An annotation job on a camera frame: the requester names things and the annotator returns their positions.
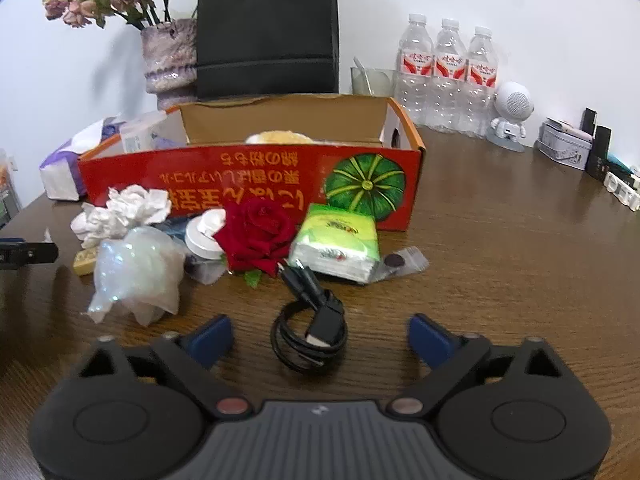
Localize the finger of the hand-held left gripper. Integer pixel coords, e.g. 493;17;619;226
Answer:
0;236;59;271

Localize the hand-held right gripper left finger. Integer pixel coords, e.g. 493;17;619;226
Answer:
70;314;253;418

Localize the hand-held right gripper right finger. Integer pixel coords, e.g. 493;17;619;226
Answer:
387;313;563;418

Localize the small yellow block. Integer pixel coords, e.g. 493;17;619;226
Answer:
73;248;101;276

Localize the small clear zip bag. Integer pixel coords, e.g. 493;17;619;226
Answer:
372;247;430;281

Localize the white round jar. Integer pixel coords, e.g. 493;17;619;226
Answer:
184;208;228;261

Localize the black cable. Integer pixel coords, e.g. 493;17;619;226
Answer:
270;258;349;372

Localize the clear plastic bag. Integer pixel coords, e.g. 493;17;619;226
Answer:
87;226;187;326

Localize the white tissue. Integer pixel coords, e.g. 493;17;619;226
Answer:
70;185;172;249

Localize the red rose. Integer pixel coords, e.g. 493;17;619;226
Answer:
214;197;299;289

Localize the green tissue packet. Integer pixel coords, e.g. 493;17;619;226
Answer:
288;203;378;284

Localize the red cardboard box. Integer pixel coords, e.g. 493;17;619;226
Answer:
77;94;427;233

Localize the purple tissue pack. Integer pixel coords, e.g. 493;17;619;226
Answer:
39;112;126;202

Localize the yellow plush toy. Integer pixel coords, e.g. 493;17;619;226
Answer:
245;130;314;145

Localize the grey tin box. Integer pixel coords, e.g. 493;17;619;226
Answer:
535;120;593;171

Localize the purple mottled vase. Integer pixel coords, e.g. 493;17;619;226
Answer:
140;19;201;111

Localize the white power strip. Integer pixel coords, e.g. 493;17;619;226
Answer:
602;170;640;212

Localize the clear water bottle red label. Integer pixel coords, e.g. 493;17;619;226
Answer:
460;26;501;137
431;18;468;133
395;12;435;126

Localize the wide black box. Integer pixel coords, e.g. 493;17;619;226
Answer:
586;126;612;181

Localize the white robot figurine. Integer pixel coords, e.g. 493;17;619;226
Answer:
486;81;535;152

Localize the pink flat case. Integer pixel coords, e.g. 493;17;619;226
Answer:
546;118;594;142

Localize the clear glass cup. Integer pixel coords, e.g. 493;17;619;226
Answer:
350;67;396;97

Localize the metal spoon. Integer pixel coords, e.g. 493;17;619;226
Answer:
352;56;374;96

